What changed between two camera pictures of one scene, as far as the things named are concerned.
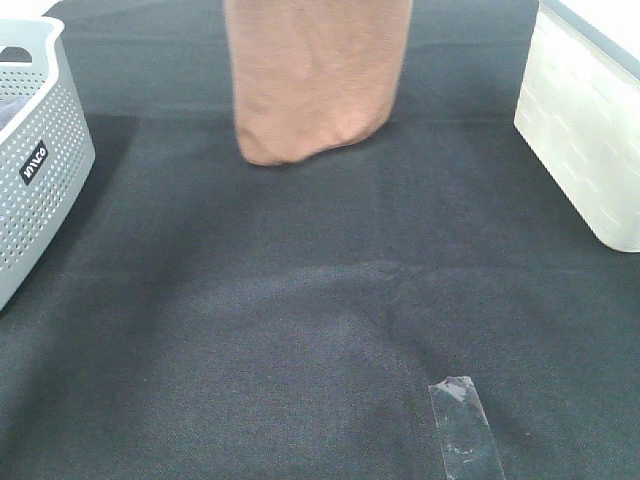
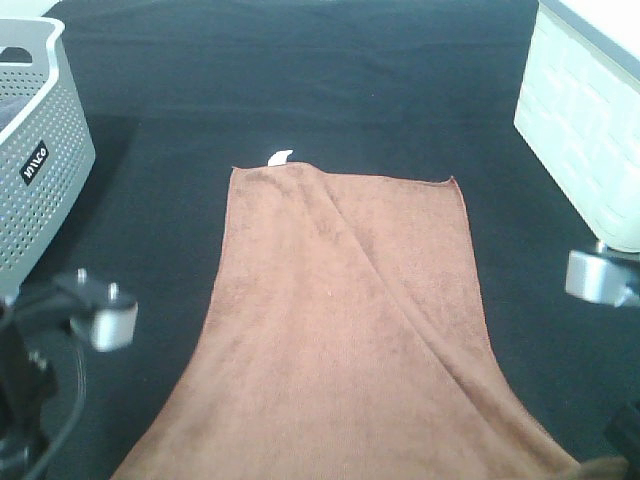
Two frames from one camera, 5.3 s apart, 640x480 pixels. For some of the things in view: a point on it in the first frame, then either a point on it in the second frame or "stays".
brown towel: (312, 75) → (346, 342)
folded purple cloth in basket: (9, 106) stays
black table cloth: (212, 319) stays
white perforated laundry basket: (47, 155) stays
